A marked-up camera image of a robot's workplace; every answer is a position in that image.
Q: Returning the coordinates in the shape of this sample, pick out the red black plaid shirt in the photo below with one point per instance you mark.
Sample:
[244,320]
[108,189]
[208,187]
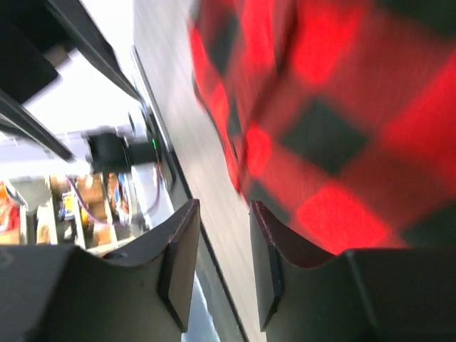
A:
[338,115]

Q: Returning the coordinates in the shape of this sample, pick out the aluminium rail frame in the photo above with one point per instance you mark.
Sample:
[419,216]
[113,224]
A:
[29,30]

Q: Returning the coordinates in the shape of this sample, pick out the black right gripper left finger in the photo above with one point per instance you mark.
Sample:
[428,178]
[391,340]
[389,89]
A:
[139,292]

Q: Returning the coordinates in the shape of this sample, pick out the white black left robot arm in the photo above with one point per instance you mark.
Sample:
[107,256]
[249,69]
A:
[30,150]

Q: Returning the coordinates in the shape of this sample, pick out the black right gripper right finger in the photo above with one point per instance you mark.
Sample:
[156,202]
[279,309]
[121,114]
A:
[307,294]

